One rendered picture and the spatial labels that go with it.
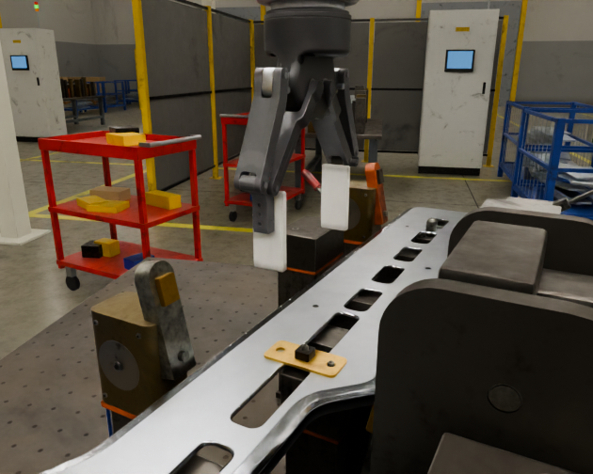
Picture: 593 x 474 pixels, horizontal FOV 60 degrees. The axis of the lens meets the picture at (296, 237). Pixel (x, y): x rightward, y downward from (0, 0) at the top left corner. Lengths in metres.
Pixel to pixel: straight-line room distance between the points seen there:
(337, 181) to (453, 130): 6.45
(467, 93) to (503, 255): 6.65
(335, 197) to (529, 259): 0.27
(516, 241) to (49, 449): 0.82
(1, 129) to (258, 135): 4.11
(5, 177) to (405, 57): 5.36
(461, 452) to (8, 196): 4.39
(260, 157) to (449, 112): 6.59
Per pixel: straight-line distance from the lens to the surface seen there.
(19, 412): 1.10
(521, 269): 0.30
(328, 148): 0.53
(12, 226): 4.61
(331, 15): 0.45
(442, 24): 6.95
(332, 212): 0.55
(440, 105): 6.94
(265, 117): 0.41
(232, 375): 0.53
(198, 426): 0.47
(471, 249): 0.33
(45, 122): 10.76
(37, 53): 10.70
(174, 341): 0.56
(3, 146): 4.48
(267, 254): 0.44
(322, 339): 0.62
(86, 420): 1.03
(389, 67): 7.74
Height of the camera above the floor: 1.29
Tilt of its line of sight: 18 degrees down
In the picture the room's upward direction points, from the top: straight up
